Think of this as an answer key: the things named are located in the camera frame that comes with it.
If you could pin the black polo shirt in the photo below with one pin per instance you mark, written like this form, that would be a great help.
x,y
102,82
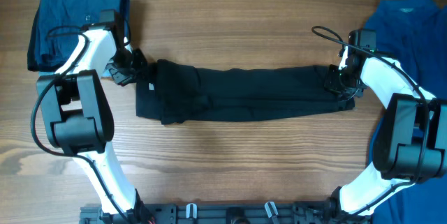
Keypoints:
x,y
174,93

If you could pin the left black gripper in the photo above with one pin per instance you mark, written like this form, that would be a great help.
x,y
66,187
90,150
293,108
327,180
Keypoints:
x,y
123,79

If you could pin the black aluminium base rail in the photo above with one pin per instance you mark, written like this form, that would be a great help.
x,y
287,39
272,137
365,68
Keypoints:
x,y
269,212

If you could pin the folded light denim garment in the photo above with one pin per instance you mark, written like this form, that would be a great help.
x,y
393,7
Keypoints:
x,y
47,74

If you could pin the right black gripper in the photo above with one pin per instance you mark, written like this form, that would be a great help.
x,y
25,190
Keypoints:
x,y
330,84

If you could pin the blue polo shirt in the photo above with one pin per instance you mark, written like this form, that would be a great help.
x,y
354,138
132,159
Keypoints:
x,y
414,31

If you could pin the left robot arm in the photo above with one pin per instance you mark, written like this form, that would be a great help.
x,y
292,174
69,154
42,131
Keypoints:
x,y
71,118

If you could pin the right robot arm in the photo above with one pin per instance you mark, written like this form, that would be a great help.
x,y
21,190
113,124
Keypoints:
x,y
410,146

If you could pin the folded dark blue shorts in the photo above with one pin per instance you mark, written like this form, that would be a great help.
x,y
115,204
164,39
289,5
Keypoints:
x,y
69,14

